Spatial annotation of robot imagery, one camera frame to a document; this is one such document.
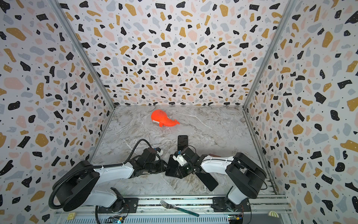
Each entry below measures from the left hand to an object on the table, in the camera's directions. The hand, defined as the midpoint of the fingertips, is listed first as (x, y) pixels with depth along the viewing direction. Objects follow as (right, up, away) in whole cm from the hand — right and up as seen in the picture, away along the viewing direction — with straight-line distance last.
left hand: (170, 167), depth 84 cm
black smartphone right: (+25, -9, -1) cm, 26 cm away
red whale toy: (-10, +30, +22) cm, 39 cm away
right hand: (+2, -3, -1) cm, 4 cm away
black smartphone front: (+2, -2, +1) cm, 2 cm away
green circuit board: (-26, -22, -14) cm, 37 cm away
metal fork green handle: (+1, -17, -11) cm, 20 cm away
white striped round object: (+55, -20, -13) cm, 60 cm away
